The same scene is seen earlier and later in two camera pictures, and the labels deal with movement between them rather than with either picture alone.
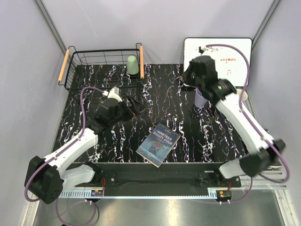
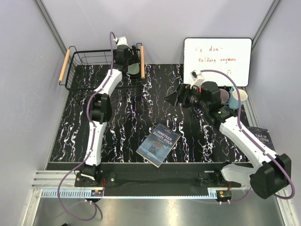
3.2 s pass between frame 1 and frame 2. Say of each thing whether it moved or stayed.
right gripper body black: moved
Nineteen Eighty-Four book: stayed
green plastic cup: stayed
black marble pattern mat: stayed
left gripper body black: moved
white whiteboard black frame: stayed
